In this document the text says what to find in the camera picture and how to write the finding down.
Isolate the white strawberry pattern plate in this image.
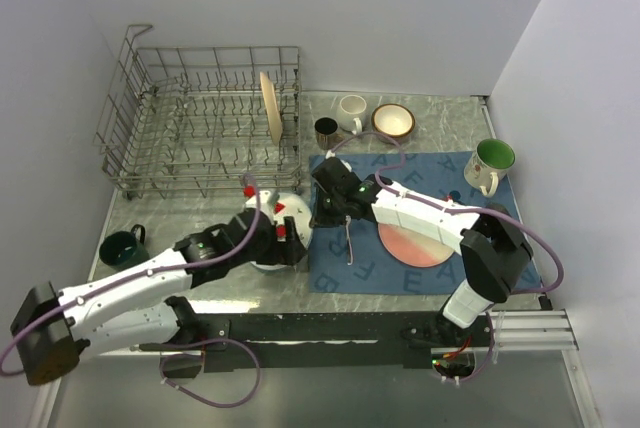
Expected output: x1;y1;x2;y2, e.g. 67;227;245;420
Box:
251;192;313;272

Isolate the beige plate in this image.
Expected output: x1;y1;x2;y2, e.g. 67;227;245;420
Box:
260;72;283;146

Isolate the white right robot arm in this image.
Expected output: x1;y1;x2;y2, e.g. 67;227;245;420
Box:
311;157;533;347

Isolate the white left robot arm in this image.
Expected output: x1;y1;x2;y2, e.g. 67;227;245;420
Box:
10;208;311;386

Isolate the silver fork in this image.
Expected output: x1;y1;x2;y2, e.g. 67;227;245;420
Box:
345;215;354;266

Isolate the blue letter pattern cloth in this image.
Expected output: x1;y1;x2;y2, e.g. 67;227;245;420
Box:
309;140;517;295

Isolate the dark brown metal cup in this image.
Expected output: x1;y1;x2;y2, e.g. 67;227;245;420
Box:
314;117;344;150

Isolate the white ceramic mug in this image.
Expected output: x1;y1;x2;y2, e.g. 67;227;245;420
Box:
336;95;367;135

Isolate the pink and cream plate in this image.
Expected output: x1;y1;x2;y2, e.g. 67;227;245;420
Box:
378;224;455;268

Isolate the brown rimmed ceramic bowl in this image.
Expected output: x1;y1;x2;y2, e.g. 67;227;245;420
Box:
371;103;416;144

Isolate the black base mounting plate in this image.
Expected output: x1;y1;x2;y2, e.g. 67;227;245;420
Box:
134;311;496;374

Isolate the dark green mug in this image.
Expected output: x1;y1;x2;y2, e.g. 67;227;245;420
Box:
98;224;151;271

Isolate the floral mug green inside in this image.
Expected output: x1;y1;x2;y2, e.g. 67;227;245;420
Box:
464;139;516;198

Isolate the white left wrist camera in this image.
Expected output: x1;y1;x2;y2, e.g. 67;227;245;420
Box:
243;186;285;237

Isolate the aluminium frame rail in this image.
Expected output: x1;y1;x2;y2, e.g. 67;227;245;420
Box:
49;310;579;354

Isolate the metal wire dish rack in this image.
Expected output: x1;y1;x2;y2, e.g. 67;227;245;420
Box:
94;24;303;200

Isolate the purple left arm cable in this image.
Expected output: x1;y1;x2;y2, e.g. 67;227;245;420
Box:
0;172;262;407

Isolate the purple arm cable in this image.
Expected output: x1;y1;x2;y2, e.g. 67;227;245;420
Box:
324;131;566;384
0;172;262;407

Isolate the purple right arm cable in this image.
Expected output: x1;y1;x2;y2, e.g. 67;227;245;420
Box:
324;131;566;384

